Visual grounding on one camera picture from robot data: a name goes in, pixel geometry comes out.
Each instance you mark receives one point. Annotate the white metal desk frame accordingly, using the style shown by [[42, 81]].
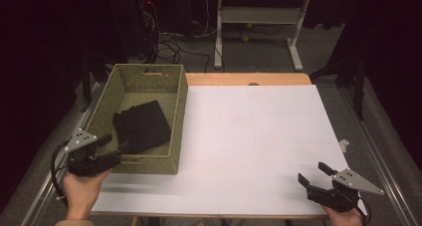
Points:
[[258, 15]]

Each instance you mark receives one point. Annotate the white board mat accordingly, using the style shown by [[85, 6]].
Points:
[[252, 153]]

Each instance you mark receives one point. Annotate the black metal stand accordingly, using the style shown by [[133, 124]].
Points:
[[87, 83], [358, 86]]

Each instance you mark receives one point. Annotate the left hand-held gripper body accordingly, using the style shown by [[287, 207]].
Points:
[[84, 161]]

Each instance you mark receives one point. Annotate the metal floor rail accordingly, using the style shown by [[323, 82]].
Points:
[[378, 159], [43, 199]]

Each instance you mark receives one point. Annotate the yellow ball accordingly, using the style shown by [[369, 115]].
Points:
[[245, 39], [249, 25]]

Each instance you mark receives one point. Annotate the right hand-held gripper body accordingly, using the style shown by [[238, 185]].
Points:
[[341, 192]]

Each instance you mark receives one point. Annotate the green woven basket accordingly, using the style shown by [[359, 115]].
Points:
[[149, 86]]

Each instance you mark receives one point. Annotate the black cloth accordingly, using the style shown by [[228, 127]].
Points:
[[142, 126]]

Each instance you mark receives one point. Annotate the person's right hand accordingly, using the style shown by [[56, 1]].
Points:
[[341, 218]]

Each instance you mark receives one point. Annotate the person's left hand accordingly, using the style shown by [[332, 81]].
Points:
[[83, 192]]

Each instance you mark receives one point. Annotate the crumpled white paper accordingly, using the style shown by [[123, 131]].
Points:
[[344, 145]]

